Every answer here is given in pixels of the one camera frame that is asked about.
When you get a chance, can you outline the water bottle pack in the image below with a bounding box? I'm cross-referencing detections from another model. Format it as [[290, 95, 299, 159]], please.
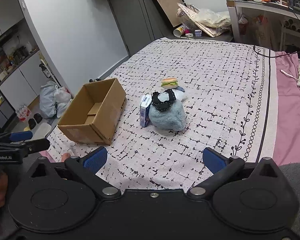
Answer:
[[16, 105, 31, 122]]

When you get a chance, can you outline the brown cardboard box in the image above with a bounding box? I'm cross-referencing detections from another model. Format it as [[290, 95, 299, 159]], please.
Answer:
[[57, 78, 127, 145]]

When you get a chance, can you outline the paper cup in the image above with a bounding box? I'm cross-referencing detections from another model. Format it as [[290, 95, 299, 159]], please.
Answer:
[[173, 24, 186, 37]]

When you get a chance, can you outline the black cable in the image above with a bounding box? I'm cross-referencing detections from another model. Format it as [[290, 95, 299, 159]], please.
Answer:
[[252, 45, 300, 59]]

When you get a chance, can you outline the toy hamburger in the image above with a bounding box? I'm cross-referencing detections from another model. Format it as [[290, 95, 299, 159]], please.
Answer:
[[161, 78, 178, 89]]

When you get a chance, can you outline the white plastic bag pile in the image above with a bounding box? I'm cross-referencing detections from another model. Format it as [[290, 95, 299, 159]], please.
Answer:
[[176, 3, 231, 37]]

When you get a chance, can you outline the white garbage bag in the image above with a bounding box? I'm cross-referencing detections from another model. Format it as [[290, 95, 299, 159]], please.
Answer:
[[53, 87, 72, 118]]

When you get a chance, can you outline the blue white tissue pack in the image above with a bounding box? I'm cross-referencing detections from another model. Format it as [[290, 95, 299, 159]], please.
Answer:
[[139, 94, 152, 127]]

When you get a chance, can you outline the grey wall cabinet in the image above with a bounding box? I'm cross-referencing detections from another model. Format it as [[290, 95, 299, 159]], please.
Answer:
[[0, 0, 47, 133]]

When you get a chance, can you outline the blue denim fabric piece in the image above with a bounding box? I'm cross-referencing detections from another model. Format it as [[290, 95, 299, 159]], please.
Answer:
[[176, 86, 185, 93]]

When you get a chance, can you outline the grey garbage bag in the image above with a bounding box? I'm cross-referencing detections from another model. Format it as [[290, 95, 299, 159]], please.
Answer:
[[39, 80, 58, 119]]

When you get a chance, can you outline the grey door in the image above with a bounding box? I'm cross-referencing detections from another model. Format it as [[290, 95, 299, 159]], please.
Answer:
[[108, 0, 173, 56]]

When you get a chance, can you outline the clear plastic bead bag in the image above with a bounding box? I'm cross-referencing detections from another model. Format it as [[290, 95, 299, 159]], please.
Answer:
[[173, 89, 187, 102]]

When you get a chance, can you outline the white black patterned blanket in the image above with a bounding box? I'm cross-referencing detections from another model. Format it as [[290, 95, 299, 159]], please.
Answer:
[[46, 37, 277, 192]]

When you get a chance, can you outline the blue plush toy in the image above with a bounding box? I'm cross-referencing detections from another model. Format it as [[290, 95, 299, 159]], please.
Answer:
[[149, 100, 186, 132]]

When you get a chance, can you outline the pink bed sheet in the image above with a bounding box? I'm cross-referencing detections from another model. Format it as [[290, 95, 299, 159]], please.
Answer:
[[273, 51, 300, 165]]

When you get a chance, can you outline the small purple box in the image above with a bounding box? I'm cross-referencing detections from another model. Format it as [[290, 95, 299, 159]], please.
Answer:
[[194, 30, 202, 37]]

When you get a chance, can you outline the white desk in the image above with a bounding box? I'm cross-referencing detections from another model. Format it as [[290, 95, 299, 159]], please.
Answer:
[[226, 0, 300, 54]]

